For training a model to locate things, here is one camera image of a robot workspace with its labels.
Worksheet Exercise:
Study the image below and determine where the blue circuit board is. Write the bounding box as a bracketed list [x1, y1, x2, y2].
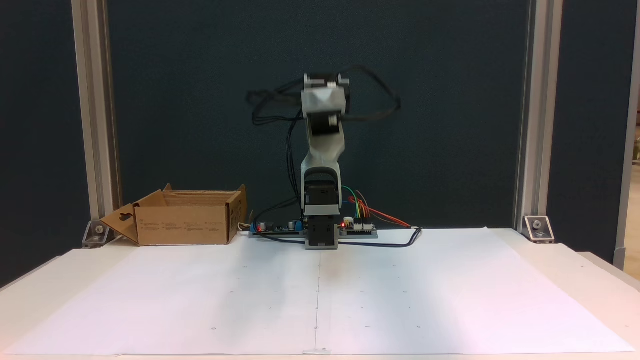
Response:
[249, 218, 306, 237]

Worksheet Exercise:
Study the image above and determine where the black circuit board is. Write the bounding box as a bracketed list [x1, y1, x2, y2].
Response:
[339, 217, 379, 239]

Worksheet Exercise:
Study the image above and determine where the brown cardboard box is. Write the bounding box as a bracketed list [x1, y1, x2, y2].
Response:
[100, 183, 248, 246]

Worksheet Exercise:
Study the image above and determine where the white paper sheet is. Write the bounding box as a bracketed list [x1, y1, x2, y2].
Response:
[5, 227, 636, 356]

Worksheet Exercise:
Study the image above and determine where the black motor wire bundle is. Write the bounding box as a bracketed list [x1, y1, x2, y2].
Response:
[344, 65, 402, 123]
[286, 112, 304, 201]
[246, 80, 306, 126]

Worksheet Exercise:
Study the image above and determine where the green wire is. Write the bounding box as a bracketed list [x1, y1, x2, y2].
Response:
[342, 187, 366, 221]

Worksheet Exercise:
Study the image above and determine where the red wire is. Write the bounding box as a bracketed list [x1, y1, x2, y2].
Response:
[349, 196, 412, 228]

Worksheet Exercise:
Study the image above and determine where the thick black cable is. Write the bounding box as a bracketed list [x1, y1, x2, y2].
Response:
[257, 226, 424, 249]

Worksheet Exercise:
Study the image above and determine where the aluminium frame post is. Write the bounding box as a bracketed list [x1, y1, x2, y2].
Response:
[614, 0, 640, 271]
[514, 0, 563, 233]
[71, 0, 122, 236]

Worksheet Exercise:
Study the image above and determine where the metal corner bracket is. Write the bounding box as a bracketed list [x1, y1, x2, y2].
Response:
[523, 215, 555, 244]
[82, 220, 112, 248]

